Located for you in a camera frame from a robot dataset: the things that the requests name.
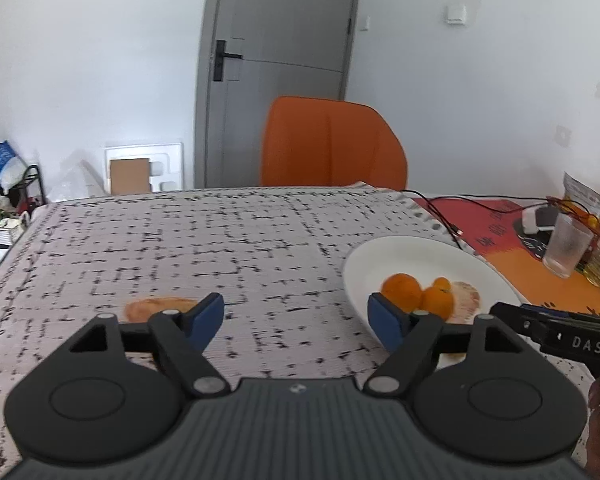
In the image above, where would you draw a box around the black metal rack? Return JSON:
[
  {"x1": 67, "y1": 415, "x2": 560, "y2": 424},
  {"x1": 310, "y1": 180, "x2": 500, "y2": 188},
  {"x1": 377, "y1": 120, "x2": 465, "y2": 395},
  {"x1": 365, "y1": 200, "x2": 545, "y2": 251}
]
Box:
[{"x1": 0, "y1": 164, "x2": 47, "y2": 212}]

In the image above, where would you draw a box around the black door handle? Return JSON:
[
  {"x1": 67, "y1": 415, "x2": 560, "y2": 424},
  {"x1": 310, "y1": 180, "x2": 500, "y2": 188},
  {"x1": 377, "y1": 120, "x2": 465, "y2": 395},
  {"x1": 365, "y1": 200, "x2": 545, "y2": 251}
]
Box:
[{"x1": 212, "y1": 39, "x2": 244, "y2": 83}]

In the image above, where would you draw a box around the blue plastic bag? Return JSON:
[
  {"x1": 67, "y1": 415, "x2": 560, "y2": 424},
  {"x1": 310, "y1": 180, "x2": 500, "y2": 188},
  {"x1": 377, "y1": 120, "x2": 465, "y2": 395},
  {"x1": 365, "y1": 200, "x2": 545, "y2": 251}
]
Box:
[{"x1": 0, "y1": 140, "x2": 27, "y2": 189}]

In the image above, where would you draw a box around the printed paper packet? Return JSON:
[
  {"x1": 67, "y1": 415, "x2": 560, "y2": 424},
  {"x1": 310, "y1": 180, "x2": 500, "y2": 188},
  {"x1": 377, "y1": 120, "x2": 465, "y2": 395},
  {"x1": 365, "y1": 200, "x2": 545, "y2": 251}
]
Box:
[{"x1": 562, "y1": 172, "x2": 600, "y2": 219}]

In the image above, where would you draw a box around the grey door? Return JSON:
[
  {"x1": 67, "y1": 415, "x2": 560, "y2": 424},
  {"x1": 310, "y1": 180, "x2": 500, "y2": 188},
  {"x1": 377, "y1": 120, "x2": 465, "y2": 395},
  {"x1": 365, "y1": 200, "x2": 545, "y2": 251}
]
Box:
[{"x1": 194, "y1": 0, "x2": 364, "y2": 189}]

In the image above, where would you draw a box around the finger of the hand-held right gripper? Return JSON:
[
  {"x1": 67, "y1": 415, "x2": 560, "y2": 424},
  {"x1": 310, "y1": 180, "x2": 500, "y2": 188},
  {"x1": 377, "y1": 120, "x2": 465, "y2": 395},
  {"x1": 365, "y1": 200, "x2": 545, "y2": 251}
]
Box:
[
  {"x1": 489, "y1": 301, "x2": 549, "y2": 347},
  {"x1": 520, "y1": 303, "x2": 590, "y2": 319}
]

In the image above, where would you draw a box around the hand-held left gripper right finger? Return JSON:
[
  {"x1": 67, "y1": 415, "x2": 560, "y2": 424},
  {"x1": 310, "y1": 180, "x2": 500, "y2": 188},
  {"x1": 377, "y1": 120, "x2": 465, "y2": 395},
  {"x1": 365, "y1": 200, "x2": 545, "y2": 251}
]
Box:
[{"x1": 363, "y1": 293, "x2": 532, "y2": 399}]

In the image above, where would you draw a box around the large orange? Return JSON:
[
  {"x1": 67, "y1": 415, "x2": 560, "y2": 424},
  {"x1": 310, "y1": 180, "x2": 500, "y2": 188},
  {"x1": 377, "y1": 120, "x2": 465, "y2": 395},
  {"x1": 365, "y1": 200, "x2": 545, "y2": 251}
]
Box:
[
  {"x1": 381, "y1": 273, "x2": 424, "y2": 311},
  {"x1": 420, "y1": 286, "x2": 455, "y2": 319}
]

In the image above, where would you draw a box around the yellow liquid bottle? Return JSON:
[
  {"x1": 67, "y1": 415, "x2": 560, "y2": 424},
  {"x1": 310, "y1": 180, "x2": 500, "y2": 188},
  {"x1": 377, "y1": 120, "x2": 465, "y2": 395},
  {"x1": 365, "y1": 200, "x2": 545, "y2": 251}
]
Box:
[{"x1": 582, "y1": 242, "x2": 600, "y2": 287}]

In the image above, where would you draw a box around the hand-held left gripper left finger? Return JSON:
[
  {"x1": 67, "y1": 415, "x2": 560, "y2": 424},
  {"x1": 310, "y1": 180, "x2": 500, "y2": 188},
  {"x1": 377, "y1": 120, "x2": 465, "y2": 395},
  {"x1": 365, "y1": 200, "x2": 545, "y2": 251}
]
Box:
[{"x1": 66, "y1": 292, "x2": 232, "y2": 401}]

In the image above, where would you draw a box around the brown cardboard piece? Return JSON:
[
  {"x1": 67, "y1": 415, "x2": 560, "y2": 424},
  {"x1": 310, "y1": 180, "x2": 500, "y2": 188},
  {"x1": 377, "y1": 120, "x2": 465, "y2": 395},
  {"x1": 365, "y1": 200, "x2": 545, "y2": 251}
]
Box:
[{"x1": 108, "y1": 158, "x2": 151, "y2": 195}]

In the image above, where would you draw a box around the white foam packaging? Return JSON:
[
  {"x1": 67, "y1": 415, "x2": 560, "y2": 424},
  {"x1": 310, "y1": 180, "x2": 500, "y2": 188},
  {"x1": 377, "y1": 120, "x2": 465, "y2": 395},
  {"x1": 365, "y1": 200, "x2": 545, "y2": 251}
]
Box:
[{"x1": 101, "y1": 141, "x2": 185, "y2": 196}]

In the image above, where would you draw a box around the red orange table mat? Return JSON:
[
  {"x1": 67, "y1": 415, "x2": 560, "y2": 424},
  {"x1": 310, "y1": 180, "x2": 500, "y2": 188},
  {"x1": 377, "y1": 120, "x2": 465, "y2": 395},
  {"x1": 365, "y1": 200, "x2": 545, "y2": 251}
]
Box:
[{"x1": 411, "y1": 197, "x2": 600, "y2": 319}]

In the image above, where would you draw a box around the long peeled pomelo segment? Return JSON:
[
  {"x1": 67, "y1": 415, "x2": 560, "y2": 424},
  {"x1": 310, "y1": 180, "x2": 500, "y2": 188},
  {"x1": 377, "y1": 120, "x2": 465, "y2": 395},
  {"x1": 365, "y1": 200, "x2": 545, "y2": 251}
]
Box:
[{"x1": 450, "y1": 281, "x2": 482, "y2": 325}]

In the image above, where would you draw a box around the white plastic bag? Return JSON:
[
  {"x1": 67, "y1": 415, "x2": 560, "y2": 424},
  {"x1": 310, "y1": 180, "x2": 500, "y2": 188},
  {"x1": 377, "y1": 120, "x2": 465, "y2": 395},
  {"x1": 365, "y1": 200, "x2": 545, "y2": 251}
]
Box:
[{"x1": 0, "y1": 211, "x2": 32, "y2": 267}]

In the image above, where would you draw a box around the clear plastic bag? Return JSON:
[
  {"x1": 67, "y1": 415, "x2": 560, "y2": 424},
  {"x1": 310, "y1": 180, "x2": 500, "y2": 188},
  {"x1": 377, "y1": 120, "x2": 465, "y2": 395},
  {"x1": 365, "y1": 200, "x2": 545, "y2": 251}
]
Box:
[{"x1": 46, "y1": 159, "x2": 107, "y2": 204}]

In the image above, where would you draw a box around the frosted plastic cup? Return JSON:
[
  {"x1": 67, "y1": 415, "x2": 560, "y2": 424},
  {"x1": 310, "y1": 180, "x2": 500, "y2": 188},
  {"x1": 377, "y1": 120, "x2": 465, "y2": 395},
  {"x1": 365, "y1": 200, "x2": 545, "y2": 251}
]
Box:
[{"x1": 542, "y1": 212, "x2": 594, "y2": 280}]

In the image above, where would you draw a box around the orange chair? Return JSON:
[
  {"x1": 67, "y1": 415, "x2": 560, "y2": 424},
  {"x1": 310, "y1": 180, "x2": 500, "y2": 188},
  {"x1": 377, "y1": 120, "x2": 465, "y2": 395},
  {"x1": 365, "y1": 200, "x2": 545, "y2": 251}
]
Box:
[{"x1": 259, "y1": 95, "x2": 409, "y2": 192}]

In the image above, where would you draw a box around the round peeled pomelo segment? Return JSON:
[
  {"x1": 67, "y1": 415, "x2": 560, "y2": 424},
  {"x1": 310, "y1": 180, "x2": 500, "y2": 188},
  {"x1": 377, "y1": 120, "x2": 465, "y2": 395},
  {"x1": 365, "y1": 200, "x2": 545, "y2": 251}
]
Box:
[{"x1": 124, "y1": 297, "x2": 202, "y2": 324}]

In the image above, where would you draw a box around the white power adapter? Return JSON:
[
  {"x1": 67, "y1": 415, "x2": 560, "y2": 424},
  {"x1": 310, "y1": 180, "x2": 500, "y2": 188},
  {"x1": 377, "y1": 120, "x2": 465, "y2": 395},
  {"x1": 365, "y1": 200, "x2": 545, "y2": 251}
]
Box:
[{"x1": 521, "y1": 204, "x2": 562, "y2": 235}]

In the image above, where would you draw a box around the white ceramic bowl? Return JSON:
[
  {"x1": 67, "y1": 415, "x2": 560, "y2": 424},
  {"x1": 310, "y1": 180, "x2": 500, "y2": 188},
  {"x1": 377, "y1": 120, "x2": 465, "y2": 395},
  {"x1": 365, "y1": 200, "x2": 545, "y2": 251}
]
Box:
[{"x1": 342, "y1": 235, "x2": 524, "y2": 358}]

